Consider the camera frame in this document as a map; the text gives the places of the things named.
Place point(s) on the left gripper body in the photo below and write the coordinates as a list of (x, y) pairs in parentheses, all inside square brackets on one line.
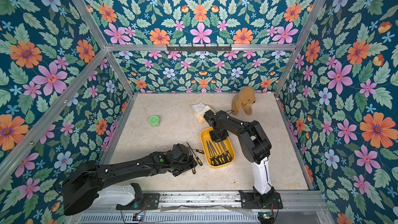
[(183, 166)]

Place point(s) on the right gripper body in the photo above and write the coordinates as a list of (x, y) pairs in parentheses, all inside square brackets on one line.
[(218, 134)]

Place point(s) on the yellow plastic storage box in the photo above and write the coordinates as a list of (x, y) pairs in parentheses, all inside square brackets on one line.
[(204, 136)]

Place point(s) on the file tool eight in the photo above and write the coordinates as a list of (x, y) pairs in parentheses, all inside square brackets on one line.
[(196, 157)]

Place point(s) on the file tool seven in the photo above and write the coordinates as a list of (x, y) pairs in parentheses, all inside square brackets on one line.
[(199, 151)]

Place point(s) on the file tool four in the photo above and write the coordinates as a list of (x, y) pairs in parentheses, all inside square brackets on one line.
[(218, 152)]

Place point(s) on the file tool six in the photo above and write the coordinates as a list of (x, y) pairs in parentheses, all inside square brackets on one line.
[(213, 163)]

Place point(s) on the file tool one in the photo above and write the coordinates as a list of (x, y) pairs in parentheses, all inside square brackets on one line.
[(228, 155)]

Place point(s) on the file tool five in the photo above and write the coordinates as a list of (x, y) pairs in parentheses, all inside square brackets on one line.
[(213, 155)]

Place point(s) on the file tool two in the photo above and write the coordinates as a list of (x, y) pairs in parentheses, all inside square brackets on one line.
[(224, 151)]

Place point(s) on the file tool three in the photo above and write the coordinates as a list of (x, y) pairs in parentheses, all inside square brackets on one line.
[(218, 145)]

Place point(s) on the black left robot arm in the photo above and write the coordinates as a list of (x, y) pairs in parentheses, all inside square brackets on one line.
[(82, 186)]

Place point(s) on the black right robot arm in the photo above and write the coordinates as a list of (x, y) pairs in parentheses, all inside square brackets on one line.
[(254, 144)]

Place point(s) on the tissue pack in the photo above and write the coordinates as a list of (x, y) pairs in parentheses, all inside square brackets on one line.
[(199, 110)]

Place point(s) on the brown plush teddy bear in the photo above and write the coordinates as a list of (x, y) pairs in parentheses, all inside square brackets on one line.
[(243, 101)]

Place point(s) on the green round lid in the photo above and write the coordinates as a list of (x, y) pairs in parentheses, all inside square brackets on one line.
[(154, 121)]

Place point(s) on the perforated metal vent strip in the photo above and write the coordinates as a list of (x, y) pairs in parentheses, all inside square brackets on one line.
[(170, 218)]

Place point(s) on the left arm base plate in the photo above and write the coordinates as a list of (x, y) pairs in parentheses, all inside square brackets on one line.
[(148, 201)]

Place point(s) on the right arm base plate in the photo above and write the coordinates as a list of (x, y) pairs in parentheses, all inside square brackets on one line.
[(254, 200)]

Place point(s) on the black hook rail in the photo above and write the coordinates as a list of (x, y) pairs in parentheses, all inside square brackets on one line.
[(194, 48)]

